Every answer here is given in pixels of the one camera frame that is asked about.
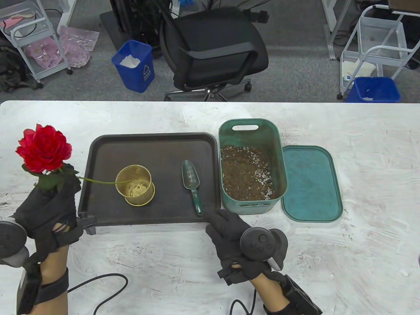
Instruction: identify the person's right hand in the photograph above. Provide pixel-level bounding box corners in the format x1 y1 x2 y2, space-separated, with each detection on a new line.
203 209 289 286

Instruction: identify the person's left hand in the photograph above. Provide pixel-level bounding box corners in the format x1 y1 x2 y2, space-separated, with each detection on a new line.
13 171 84 263

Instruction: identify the brown potting mix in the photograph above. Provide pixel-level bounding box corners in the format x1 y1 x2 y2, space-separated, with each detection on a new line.
220 146 275 200

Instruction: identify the green garden trowel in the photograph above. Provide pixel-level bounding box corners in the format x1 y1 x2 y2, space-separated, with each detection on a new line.
182 160 204 216

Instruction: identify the red artificial rose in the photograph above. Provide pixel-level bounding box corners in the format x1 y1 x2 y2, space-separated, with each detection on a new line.
16 124 125 194

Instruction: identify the teal plastic lid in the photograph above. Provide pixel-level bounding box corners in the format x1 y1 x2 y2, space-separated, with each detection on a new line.
281 145 344 223

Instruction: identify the person's left forearm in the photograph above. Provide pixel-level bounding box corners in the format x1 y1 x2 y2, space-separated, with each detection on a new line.
33 244 69 315

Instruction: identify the grey and white hand controller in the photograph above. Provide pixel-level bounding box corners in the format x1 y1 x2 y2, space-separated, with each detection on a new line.
240 228 288 271

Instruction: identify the teal plastic storage box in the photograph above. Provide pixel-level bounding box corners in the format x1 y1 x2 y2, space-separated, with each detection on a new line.
219 119 288 215

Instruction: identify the gold ribbed flower pot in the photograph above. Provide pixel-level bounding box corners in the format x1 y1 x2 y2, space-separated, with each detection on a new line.
115 164 155 206

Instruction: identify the brown plastic tray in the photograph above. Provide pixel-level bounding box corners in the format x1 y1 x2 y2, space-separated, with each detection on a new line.
78 132 221 227

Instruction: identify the dark fabric bag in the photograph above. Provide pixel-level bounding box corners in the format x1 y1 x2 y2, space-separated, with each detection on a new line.
0 34 43 93

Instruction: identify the pink plastic bag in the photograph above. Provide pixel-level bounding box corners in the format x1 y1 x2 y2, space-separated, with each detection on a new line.
25 37 66 69
59 26 100 68

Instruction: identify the blue bin with white symbol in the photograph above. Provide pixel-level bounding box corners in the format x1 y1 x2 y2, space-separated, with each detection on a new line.
111 40 155 93

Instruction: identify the crumpled white paper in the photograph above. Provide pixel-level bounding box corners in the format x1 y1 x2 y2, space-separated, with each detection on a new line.
120 55 141 68

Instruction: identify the black office chair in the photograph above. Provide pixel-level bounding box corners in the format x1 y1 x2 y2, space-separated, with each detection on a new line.
160 7 269 102

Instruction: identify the white desk leg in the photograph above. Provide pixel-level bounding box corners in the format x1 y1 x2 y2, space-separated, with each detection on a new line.
57 0 86 35
322 0 351 60

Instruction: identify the plain blue bin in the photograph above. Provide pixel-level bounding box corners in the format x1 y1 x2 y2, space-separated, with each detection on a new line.
346 76 402 103

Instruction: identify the white box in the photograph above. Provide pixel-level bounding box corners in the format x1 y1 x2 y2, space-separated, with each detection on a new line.
341 61 376 82

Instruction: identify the black computer tower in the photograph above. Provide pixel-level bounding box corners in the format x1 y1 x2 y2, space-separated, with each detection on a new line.
110 0 173 46

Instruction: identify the white mesh rolling cart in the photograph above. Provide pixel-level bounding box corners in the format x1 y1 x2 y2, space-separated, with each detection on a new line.
337 5 420 100

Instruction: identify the brown cardboard box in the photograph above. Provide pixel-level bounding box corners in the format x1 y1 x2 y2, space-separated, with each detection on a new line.
387 0 420 13

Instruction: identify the black cable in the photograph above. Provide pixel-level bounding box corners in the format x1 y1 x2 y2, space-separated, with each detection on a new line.
230 289 258 315
67 274 128 315

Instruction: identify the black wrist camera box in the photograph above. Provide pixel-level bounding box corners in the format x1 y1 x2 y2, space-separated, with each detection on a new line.
16 262 69 315

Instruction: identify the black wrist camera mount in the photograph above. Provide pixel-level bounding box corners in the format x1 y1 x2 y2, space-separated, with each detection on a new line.
262 274 324 315

